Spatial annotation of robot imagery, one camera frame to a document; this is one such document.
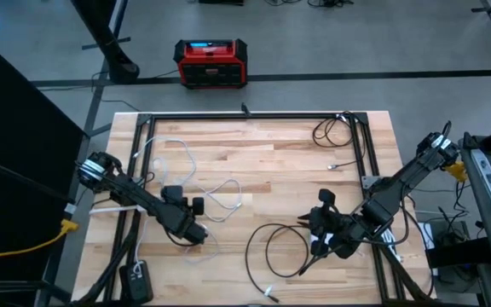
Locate grey power strip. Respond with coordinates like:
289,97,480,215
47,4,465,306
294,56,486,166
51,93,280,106
470,148,491,214

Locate black cable bundle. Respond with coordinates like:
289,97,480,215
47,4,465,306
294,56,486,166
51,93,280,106
367,251,438,304
72,211,141,306

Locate black power bank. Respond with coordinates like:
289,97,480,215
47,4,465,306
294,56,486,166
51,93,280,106
118,259,154,305

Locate black aluminium table frame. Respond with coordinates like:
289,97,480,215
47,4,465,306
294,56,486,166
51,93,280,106
100,110,407,306

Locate white floor power strip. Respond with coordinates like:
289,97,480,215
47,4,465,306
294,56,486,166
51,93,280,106
419,221,437,252

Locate white power strip cord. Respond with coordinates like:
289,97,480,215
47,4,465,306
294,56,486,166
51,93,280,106
88,206,144,216

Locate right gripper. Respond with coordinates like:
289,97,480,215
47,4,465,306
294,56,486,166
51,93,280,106
298,188,368,259

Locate black floor cables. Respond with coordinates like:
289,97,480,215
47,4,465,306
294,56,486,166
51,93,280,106
264,0,355,9

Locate large black panel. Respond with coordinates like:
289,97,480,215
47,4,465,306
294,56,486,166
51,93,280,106
0,29,91,307

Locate white coiled power cord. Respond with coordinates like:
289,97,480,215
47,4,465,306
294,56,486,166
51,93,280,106
379,228,402,264

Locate yellow extension cord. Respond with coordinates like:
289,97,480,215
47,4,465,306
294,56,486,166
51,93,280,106
0,218,80,259

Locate black box on floor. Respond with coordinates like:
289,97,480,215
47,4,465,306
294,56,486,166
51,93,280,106
197,0,246,7

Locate black USB cable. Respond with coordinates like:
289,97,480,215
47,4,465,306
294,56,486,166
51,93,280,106
312,109,364,171
244,223,344,304

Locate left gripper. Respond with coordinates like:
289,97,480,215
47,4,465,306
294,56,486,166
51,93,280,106
161,185,206,225

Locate white braided USB cable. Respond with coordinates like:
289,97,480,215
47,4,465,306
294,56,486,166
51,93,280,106
132,135,199,188

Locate yellow plug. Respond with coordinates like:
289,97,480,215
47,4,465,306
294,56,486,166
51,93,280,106
444,160,468,183

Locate red portable power station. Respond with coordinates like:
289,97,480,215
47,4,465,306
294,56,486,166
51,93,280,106
172,38,249,90

